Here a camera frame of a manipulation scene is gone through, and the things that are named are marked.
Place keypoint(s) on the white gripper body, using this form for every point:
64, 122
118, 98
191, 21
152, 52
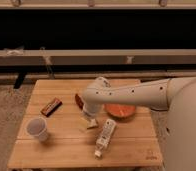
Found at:
91, 109

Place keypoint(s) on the brown chocolate bar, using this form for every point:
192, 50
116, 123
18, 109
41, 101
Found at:
51, 107

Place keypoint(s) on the white plastic cup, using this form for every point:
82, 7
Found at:
37, 128

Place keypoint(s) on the red-brown snack packet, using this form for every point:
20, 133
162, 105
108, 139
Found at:
79, 101

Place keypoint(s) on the black table leg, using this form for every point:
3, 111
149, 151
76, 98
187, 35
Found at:
19, 80

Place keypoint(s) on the grey horizontal rail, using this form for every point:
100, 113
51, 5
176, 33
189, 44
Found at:
97, 57

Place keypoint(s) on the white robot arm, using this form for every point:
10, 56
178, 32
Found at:
175, 95

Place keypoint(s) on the orange bowl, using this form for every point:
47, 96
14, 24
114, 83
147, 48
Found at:
120, 111

